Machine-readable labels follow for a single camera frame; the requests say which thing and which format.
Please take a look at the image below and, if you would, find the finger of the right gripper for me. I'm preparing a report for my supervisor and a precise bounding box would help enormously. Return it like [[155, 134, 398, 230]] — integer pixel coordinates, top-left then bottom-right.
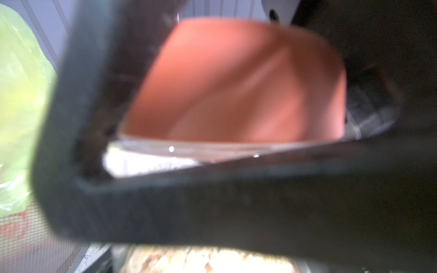
[[291, 1, 437, 139]]

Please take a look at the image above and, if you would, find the grey bin with green bag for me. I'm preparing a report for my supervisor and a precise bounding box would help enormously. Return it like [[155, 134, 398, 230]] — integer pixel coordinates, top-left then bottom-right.
[[1, 5, 86, 273]]

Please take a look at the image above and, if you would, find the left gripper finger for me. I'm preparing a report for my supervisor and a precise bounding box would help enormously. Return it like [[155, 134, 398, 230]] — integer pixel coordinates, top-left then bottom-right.
[[31, 1, 437, 270]]

